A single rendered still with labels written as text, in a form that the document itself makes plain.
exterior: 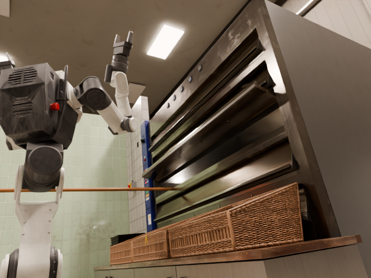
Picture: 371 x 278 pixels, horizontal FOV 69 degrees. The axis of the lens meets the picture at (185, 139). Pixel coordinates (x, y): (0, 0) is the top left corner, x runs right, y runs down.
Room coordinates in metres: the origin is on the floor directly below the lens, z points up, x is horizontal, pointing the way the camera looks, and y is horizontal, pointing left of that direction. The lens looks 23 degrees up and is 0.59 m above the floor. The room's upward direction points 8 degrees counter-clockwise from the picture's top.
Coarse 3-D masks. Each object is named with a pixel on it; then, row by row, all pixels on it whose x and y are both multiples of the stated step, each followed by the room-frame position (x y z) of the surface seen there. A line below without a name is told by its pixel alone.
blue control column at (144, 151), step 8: (144, 128) 2.98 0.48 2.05; (144, 136) 3.00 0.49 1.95; (144, 144) 3.01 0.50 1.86; (144, 152) 3.02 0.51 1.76; (144, 168) 3.05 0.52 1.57; (144, 184) 3.08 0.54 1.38; (152, 200) 2.97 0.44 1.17; (152, 208) 2.96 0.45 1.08; (152, 216) 2.96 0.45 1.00; (152, 224) 2.95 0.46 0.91
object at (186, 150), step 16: (240, 96) 1.41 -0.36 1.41; (256, 96) 1.39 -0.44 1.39; (272, 96) 1.39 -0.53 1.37; (224, 112) 1.56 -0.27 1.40; (240, 112) 1.56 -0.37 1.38; (256, 112) 1.55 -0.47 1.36; (208, 128) 1.77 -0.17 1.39; (224, 128) 1.76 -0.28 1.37; (192, 144) 2.02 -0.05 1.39; (208, 144) 2.01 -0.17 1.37; (160, 160) 2.41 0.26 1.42; (176, 160) 2.34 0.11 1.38; (144, 176) 2.79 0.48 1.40; (160, 176) 2.76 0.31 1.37
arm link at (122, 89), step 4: (120, 72) 1.17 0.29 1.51; (116, 76) 1.17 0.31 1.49; (120, 76) 1.18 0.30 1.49; (124, 76) 1.19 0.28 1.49; (116, 80) 1.18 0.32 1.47; (120, 80) 1.19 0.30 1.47; (124, 80) 1.20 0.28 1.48; (116, 84) 1.19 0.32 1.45; (120, 84) 1.20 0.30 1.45; (124, 84) 1.21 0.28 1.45; (116, 88) 1.20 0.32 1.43; (120, 88) 1.20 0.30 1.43; (124, 88) 1.21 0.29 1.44; (128, 88) 1.23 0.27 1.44; (116, 92) 1.22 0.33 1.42; (120, 92) 1.22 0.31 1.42; (124, 92) 1.22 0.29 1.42; (128, 92) 1.24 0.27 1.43; (116, 96) 1.24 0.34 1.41; (120, 96) 1.24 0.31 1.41; (124, 96) 1.25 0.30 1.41
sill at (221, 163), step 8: (280, 128) 1.40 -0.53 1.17; (264, 136) 1.51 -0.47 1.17; (272, 136) 1.46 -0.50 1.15; (256, 144) 1.58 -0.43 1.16; (240, 152) 1.71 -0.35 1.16; (224, 160) 1.85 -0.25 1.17; (208, 168) 2.03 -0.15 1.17; (216, 168) 1.94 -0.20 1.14; (200, 176) 2.13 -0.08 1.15; (184, 184) 2.36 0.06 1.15; (168, 192) 2.64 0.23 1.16
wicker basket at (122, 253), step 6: (144, 234) 2.78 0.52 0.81; (126, 240) 2.68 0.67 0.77; (114, 246) 2.48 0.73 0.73; (120, 246) 2.36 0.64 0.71; (126, 246) 2.24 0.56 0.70; (114, 252) 2.49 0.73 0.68; (120, 252) 2.37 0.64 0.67; (126, 252) 2.24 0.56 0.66; (114, 258) 2.50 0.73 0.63; (120, 258) 2.36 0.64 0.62; (126, 258) 2.24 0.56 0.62; (114, 264) 2.49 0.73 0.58
